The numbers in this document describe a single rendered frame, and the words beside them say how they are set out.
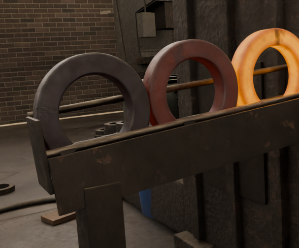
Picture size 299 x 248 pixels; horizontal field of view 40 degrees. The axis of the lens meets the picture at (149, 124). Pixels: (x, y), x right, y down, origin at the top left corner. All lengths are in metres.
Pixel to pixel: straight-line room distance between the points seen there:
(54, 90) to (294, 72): 0.48
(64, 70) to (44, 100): 0.05
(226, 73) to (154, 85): 0.15
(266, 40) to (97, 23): 6.44
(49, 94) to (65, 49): 6.34
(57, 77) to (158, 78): 0.17
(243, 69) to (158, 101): 0.18
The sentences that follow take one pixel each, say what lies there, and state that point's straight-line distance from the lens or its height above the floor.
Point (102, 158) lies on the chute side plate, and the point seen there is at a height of 0.61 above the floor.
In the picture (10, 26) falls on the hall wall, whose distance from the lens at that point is 6.80.
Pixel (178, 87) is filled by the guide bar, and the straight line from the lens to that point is 0.76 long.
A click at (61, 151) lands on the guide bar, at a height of 0.63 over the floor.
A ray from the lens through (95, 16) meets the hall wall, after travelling 7.17.
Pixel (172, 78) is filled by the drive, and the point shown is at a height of 0.67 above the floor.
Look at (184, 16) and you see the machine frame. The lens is 1.47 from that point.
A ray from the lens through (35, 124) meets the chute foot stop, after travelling 0.59.
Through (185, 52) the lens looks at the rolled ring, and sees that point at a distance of 0.69.
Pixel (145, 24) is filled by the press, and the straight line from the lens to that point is 5.18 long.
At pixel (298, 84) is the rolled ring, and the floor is 0.68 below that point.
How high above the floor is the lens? 0.73
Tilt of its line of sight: 8 degrees down
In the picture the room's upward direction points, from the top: 4 degrees counter-clockwise
